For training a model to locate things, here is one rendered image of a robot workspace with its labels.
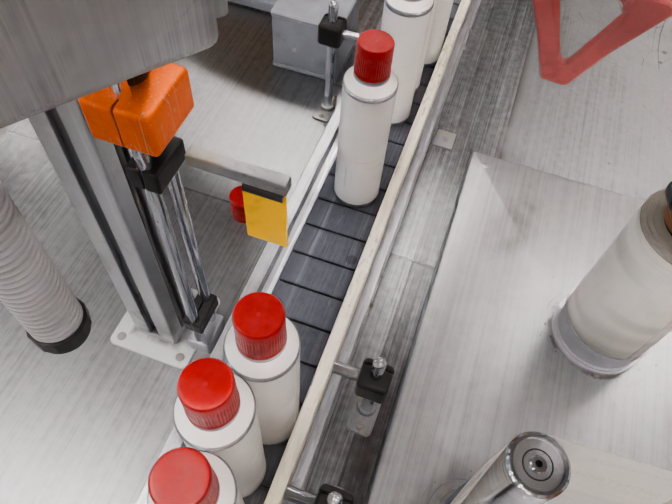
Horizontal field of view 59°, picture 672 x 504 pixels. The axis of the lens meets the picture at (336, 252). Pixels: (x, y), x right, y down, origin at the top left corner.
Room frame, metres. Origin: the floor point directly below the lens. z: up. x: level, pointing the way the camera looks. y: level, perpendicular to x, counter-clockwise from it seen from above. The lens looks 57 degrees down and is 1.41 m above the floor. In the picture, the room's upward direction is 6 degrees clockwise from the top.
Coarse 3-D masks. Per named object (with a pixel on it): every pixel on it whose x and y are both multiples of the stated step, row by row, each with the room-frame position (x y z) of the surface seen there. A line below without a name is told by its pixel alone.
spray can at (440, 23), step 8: (440, 0) 0.66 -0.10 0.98; (448, 0) 0.66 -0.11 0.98; (440, 8) 0.66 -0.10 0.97; (448, 8) 0.67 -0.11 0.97; (440, 16) 0.66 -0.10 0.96; (448, 16) 0.67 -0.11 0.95; (440, 24) 0.66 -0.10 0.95; (432, 32) 0.66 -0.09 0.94; (440, 32) 0.66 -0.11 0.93; (432, 40) 0.66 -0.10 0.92; (440, 40) 0.67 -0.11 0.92; (432, 48) 0.66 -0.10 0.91; (440, 48) 0.67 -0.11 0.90; (432, 56) 0.66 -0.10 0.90; (424, 64) 0.66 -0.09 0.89; (432, 64) 0.66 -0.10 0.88
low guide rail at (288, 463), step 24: (456, 24) 0.71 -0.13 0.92; (432, 96) 0.56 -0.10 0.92; (408, 144) 0.48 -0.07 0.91; (384, 216) 0.37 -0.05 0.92; (360, 264) 0.31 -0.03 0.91; (360, 288) 0.29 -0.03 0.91; (336, 336) 0.23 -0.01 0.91; (312, 384) 0.18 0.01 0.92; (312, 408) 0.16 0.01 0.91; (288, 456) 0.12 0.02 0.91; (288, 480) 0.10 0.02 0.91
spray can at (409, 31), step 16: (400, 0) 0.55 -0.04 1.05; (416, 0) 0.55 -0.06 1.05; (432, 0) 0.57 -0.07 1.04; (384, 16) 0.56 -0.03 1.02; (400, 16) 0.54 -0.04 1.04; (416, 16) 0.54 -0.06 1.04; (400, 32) 0.54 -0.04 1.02; (416, 32) 0.54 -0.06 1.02; (400, 48) 0.54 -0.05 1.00; (416, 48) 0.55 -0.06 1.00; (400, 64) 0.54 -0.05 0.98; (416, 64) 0.55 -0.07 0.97; (400, 80) 0.54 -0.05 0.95; (416, 80) 0.56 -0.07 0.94; (400, 96) 0.54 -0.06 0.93; (400, 112) 0.54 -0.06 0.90
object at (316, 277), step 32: (448, 32) 0.74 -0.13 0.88; (416, 96) 0.60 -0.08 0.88; (384, 160) 0.48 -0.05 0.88; (320, 192) 0.43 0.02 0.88; (384, 192) 0.43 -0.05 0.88; (320, 224) 0.38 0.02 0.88; (352, 224) 0.39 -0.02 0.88; (320, 256) 0.34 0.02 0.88; (352, 256) 0.34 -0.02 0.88; (288, 288) 0.30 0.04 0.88; (320, 288) 0.30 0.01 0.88; (320, 320) 0.26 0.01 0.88; (320, 352) 0.23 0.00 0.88
